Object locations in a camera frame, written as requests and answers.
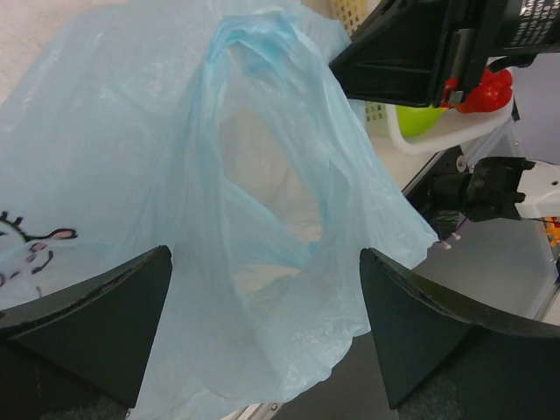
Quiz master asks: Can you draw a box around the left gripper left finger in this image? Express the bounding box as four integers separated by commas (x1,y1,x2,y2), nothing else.
1,246,172,407

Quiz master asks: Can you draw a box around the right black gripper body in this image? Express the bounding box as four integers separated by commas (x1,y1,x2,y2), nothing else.
430,1,559,106

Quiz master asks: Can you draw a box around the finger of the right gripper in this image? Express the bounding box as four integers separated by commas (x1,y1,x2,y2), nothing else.
352,1,420,39
329,17,450,108

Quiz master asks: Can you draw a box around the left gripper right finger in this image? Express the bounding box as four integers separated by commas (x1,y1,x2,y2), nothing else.
360,248,559,410

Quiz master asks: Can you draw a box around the green fake apple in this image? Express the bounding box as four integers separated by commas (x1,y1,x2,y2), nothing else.
395,105,447,137

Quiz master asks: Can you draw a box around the light blue plastic bag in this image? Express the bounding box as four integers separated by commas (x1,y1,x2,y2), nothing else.
1,1,436,419

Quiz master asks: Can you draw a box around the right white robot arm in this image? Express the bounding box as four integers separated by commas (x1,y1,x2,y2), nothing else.
330,1,559,221

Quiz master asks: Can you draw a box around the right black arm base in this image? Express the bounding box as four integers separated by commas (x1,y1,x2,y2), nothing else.
419,146,471,241

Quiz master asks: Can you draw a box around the red fake bell pepper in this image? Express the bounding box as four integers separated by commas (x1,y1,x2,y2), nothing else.
441,66,513,114

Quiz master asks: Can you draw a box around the white plastic basket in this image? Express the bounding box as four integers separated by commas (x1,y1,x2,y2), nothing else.
330,1,515,155

